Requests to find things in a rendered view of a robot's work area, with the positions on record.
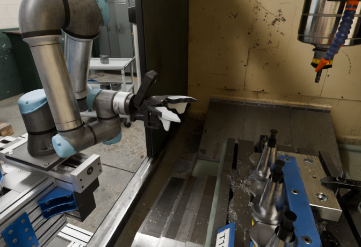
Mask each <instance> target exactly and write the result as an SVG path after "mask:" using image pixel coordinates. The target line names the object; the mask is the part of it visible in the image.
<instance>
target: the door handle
mask: <svg viewBox="0 0 361 247"><path fill-rule="evenodd" d="M128 17H129V22H130V23H133V32H134V45H135V57H136V70H137V77H138V89H139V87H140V85H141V73H140V59H139V46H138V32H137V24H136V10H135V6H132V7H129V8H128Z"/></svg>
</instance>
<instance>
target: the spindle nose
mask: <svg viewBox="0 0 361 247"><path fill-rule="evenodd" d="M345 6H346V2H329V1H327V0H304V5H303V8H302V15H301V18H300V23H299V28H298V37H297V40H298V41H299V42H303V43H308V44H312V45H322V46H331V43H332V42H333V39H334V37H335V36H336V35H335V34H336V33H337V32H338V28H339V26H340V22H341V21H342V17H343V15H344V14H343V12H344V10H345ZM354 16H355V18H354V19H353V24H352V25H351V27H352V28H351V29H350V34H349V35H348V38H347V40H345V44H344V45H343V47H350V46H359V45H361V2H359V4H358V8H357V10H356V14H354Z"/></svg>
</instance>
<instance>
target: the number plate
mask: <svg viewBox="0 0 361 247"><path fill-rule="evenodd" d="M229 231H230V229H229V228H228V229H227V230H225V231H223V232H221V233H219V234H217V239H216V246H215V247H228V243H229Z"/></svg>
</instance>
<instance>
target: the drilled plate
mask: <svg viewBox="0 0 361 247"><path fill-rule="evenodd" d="M279 154H280V155H284V156H285V155H286V156H293V157H295V158H296V160H297V163H298V167H299V168H302V169H299V170H300V174H301V177H302V181H303V183H304V186H305V190H306V193H307V197H308V200H309V204H310V206H311V210H312V213H313V216H314V217H318V218H322V219H327V220H332V221H337V222H338V220H339V218H340V216H341V213H342V209H341V207H340V205H339V203H338V200H337V198H336V196H335V193H334V191H333V189H332V187H331V186H327V185H325V184H321V182H320V179H321V178H324V177H326V174H325V171H324V169H323V167H322V165H321V163H320V160H319V158H318V157H317V156H310V155H303V154H296V153H291V152H284V151H277V156H278V155H279ZM303 158H304V159H303ZM306 158H307V159H306ZM308 158H310V159H308ZM302 160H303V161H302ZM306 163H309V164H306ZM308 171H309V172H308ZM317 191H318V192H319V193H318V192H317ZM315 196H317V197H315ZM322 200H323V201H322Z"/></svg>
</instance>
